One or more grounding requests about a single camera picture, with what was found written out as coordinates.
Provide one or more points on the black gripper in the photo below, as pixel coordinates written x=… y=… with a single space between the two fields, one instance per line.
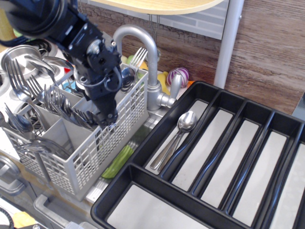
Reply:
x=98 y=70

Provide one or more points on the small silver spoon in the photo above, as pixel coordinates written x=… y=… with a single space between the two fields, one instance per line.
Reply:
x=84 y=120

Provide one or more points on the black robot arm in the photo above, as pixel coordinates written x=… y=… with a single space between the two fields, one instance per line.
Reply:
x=57 y=21

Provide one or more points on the grey plastic cutlery basket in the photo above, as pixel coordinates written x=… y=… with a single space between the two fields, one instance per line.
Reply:
x=89 y=152

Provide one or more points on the spoon at basket back corner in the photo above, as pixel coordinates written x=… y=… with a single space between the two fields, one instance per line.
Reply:
x=128 y=79

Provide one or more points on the fork at basket back corner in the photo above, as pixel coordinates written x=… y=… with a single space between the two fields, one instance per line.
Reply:
x=138 y=59

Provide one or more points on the silver spoon in tray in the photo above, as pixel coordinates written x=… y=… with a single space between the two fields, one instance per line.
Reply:
x=171 y=151
x=186 y=123

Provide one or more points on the spoon at basket front left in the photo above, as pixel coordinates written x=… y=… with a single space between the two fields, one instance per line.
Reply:
x=19 y=122

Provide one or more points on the large serving spoon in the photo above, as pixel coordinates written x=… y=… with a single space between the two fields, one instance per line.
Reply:
x=45 y=65

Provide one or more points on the black cutlery tray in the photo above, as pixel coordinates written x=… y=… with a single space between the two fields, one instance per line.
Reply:
x=241 y=167

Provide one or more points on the green toy vegetable in sink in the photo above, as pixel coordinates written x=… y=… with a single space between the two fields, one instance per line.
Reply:
x=113 y=169

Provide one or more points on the silver kitchen faucet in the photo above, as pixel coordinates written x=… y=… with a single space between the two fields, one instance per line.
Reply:
x=156 y=97

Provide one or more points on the toy yellow banana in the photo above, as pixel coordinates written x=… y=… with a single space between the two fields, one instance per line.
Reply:
x=162 y=77

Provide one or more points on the large fork at left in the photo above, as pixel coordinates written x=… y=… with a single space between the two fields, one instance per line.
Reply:
x=21 y=90

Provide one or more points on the steel pot lid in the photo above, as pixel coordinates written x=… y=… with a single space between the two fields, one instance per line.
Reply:
x=18 y=53

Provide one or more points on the round wooden shelf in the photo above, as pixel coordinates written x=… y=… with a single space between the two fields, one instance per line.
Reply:
x=161 y=7

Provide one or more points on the yellow toy at bottom left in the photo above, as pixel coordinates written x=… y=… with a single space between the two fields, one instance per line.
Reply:
x=22 y=219

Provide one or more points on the grey metal shelf post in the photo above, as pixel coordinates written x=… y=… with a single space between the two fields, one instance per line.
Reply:
x=234 y=15

